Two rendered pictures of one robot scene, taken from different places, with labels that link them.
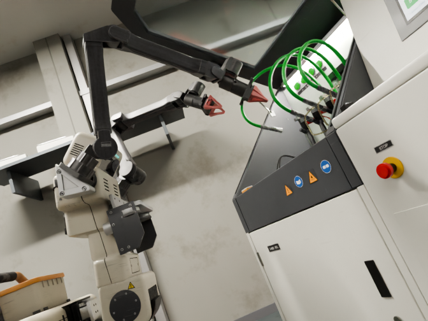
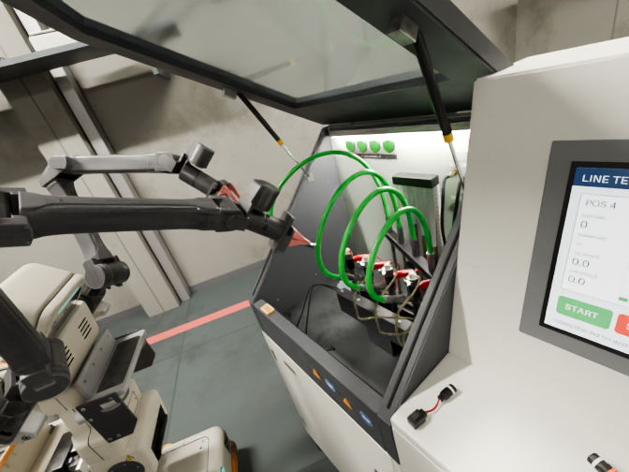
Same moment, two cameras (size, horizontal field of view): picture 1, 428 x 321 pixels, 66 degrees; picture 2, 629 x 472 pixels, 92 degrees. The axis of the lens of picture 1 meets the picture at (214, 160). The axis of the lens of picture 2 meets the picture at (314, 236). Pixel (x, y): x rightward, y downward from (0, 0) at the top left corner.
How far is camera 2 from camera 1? 1.00 m
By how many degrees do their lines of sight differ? 40
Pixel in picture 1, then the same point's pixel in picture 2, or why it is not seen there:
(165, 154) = (156, 85)
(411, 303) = not seen: outside the picture
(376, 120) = not seen: outside the picture
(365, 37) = (474, 267)
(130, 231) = (118, 421)
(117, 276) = (109, 454)
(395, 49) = (504, 326)
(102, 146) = (39, 390)
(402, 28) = (530, 319)
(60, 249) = not seen: hidden behind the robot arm
